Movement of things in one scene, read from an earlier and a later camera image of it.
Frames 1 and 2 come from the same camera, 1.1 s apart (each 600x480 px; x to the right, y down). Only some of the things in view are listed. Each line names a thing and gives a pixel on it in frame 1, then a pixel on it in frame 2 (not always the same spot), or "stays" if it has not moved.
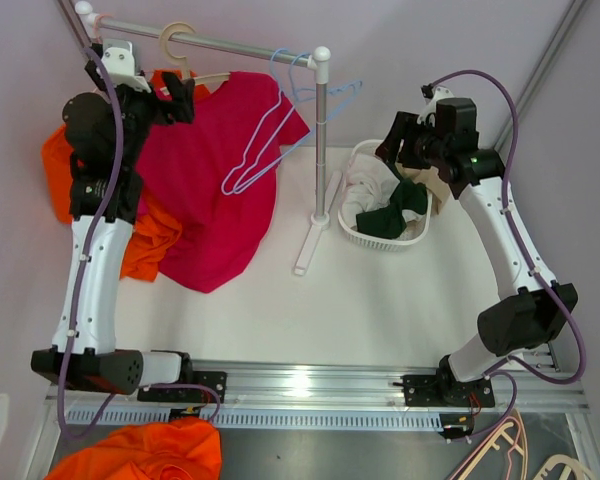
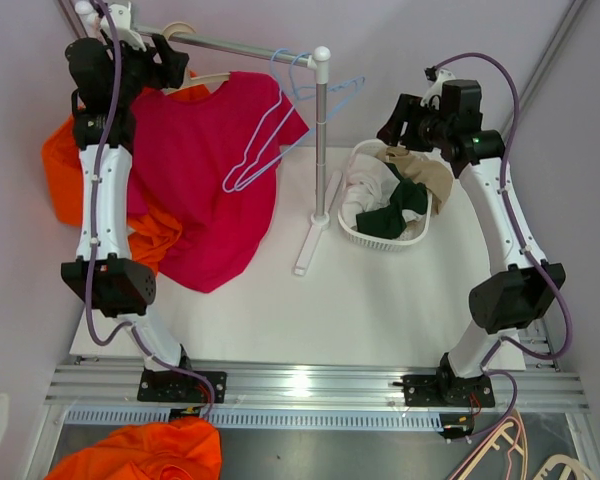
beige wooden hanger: (182, 61) stays
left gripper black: (164, 112) -> (167, 74)
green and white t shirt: (381, 203) stays
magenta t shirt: (218, 172) stays
